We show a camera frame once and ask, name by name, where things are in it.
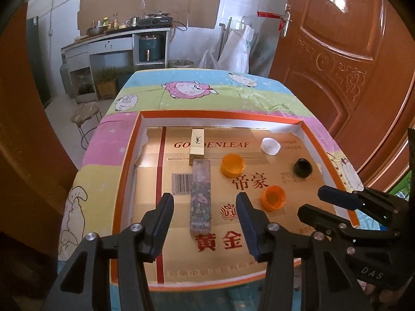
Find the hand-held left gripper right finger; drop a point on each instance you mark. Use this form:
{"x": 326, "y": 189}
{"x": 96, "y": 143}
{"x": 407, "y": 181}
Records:
{"x": 246, "y": 230}

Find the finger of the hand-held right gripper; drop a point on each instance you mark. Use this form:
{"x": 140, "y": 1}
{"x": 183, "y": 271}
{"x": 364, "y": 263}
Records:
{"x": 319, "y": 217}
{"x": 334, "y": 197}

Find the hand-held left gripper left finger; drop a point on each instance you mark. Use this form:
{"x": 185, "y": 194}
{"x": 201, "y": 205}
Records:
{"x": 163, "y": 223}

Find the orange bottle cap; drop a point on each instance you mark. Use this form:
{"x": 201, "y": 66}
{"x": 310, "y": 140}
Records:
{"x": 274, "y": 198}
{"x": 232, "y": 165}

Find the black bottle cap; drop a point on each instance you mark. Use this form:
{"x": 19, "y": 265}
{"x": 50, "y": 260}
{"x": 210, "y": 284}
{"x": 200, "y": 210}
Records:
{"x": 303, "y": 167}

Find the clear floral rectangular box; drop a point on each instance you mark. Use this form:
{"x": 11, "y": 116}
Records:
{"x": 201, "y": 201}

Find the white bottle cap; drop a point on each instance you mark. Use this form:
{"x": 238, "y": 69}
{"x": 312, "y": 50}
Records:
{"x": 270, "y": 145}

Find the gold rectangular box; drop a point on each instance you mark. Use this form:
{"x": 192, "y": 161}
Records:
{"x": 197, "y": 145}

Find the white orange-rimmed box tray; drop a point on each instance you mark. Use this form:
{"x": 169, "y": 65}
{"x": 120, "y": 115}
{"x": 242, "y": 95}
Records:
{"x": 220, "y": 115}

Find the cartoon sheep printed tablecloth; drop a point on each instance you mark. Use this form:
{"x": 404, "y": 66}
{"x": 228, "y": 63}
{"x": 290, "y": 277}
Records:
{"x": 220, "y": 100}

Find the round cushioned metal stool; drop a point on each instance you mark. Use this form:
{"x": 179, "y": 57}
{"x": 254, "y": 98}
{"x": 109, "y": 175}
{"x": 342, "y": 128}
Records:
{"x": 87, "y": 112}

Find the carved wooden door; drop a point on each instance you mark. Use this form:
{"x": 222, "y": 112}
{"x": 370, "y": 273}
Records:
{"x": 350, "y": 55}

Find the box of green plants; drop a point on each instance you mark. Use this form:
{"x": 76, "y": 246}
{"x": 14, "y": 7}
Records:
{"x": 107, "y": 82}

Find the round grey basin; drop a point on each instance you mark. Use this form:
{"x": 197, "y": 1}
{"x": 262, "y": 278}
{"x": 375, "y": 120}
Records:
{"x": 181, "y": 63}

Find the clear plastic bag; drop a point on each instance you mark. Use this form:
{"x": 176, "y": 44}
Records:
{"x": 207, "y": 60}

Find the white woven sack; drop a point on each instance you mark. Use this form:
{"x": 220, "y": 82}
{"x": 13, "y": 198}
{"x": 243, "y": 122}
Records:
{"x": 238, "y": 50}

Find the green air fryer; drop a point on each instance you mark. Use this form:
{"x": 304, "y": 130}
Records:
{"x": 148, "y": 48}

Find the grey gas cylinder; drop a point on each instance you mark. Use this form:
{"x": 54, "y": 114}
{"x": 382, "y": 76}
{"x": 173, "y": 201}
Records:
{"x": 65, "y": 76}

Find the grey kitchen counter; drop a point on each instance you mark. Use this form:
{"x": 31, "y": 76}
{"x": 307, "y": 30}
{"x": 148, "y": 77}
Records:
{"x": 107, "y": 43}

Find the red ribbon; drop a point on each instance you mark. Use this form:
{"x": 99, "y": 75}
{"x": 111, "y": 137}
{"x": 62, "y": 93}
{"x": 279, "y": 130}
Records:
{"x": 269, "y": 14}

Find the black gas stove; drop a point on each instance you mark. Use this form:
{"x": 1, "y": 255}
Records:
{"x": 155, "y": 22}

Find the metal wok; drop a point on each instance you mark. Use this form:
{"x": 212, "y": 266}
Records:
{"x": 97, "y": 31}

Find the brown sauce bottle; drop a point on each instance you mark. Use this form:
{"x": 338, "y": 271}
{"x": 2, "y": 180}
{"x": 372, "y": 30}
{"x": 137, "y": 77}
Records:
{"x": 115, "y": 22}

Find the green-capped bottle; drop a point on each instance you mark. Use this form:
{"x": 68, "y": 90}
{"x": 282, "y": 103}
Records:
{"x": 104, "y": 22}

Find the dark green refrigerator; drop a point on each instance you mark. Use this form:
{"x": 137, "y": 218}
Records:
{"x": 35, "y": 55}

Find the cardboard sheets on wall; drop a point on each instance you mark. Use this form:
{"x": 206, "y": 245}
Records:
{"x": 152, "y": 1}

